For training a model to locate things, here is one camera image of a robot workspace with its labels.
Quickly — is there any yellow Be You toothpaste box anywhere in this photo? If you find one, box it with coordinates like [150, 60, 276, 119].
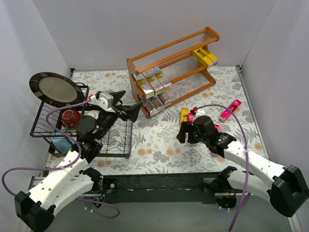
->
[180, 108, 189, 123]

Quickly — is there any black wire dish rack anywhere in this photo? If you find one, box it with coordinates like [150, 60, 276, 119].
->
[29, 73, 140, 158]

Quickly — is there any orange gold toothpaste box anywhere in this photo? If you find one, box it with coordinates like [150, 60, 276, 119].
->
[150, 67, 172, 91]

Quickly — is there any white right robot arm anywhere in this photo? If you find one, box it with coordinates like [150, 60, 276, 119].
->
[177, 110, 309, 218]

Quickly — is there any dark rimmed ceramic plate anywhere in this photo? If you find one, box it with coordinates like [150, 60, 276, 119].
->
[29, 72, 84, 108]

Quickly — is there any small pink toothpaste box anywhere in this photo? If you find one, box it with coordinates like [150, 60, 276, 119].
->
[188, 112, 195, 122]

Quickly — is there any blue cup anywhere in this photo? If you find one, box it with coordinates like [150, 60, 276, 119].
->
[52, 137, 74, 154]

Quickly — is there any aluminium frame rail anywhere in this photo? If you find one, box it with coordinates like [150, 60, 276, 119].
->
[76, 166, 253, 209]

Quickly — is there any silver R&O Ice Mint box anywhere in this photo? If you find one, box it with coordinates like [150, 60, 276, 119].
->
[158, 93, 172, 108]

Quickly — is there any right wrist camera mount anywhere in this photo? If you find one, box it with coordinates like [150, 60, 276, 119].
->
[192, 109, 206, 124]

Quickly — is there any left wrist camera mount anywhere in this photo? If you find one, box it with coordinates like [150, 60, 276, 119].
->
[88, 91, 115, 113]

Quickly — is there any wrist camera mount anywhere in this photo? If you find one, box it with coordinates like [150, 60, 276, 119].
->
[192, 109, 206, 124]
[88, 91, 115, 113]

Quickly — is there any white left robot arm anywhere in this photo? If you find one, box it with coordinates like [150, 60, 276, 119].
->
[14, 91, 142, 232]

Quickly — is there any floral patterned table mat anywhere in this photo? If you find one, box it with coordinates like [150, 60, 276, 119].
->
[47, 66, 272, 175]

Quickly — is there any wooden three-tier shelf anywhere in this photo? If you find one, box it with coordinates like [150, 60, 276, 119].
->
[126, 27, 220, 108]

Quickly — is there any silver red R&O box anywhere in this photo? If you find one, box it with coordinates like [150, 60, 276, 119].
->
[150, 96, 165, 113]

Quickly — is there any red ceramic cup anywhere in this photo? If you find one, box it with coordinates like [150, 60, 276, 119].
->
[61, 110, 81, 129]

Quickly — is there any white gold R&O box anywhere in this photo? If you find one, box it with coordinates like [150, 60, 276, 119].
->
[142, 70, 164, 95]

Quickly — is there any silver gold R&O box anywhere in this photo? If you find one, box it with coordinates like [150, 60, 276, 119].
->
[133, 73, 155, 99]

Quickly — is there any pink toothpaste box lower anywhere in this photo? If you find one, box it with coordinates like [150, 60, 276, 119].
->
[210, 124, 221, 155]

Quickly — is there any pink Be You toothpaste box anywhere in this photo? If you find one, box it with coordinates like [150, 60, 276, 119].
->
[219, 100, 242, 122]

